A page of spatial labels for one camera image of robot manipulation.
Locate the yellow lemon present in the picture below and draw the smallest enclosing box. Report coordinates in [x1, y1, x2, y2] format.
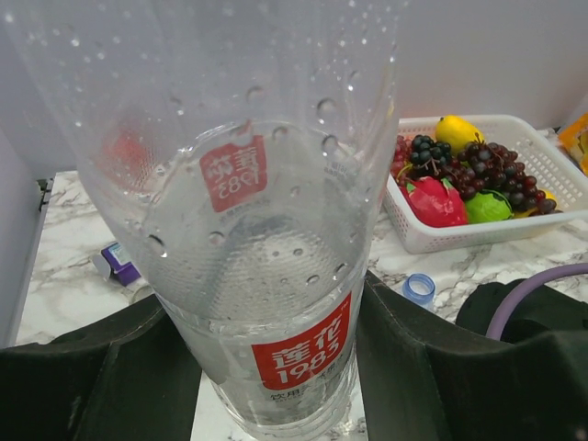
[435, 115, 485, 155]

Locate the clear red-label water bottle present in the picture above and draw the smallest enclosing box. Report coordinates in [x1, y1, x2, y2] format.
[1, 1, 405, 440]

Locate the dark red grape bunch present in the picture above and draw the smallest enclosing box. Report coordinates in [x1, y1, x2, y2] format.
[450, 141, 560, 218]

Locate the black grape bunch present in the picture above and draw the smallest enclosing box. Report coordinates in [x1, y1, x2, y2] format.
[409, 134, 453, 178]

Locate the purple rectangular box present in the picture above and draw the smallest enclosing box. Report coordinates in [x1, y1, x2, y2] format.
[91, 242, 141, 287]

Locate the red dragon fruit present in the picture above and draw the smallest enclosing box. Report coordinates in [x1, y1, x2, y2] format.
[401, 176, 468, 228]

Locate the green lime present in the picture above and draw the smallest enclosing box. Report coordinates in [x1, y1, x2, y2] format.
[465, 189, 513, 224]

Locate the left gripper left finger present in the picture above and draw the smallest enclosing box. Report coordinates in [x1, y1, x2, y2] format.
[1, 296, 201, 440]

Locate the orange snack bag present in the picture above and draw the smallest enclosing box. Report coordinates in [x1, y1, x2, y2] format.
[558, 114, 588, 175]

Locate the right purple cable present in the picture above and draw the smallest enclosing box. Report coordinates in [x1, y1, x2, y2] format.
[485, 263, 588, 341]

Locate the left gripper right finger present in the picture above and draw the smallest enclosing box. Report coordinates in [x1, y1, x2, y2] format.
[356, 274, 587, 440]

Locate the blue small water bottle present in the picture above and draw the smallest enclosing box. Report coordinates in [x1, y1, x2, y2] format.
[401, 273, 436, 311]

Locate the white plastic fruit basket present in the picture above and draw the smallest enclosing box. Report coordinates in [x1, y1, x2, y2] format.
[383, 115, 587, 254]

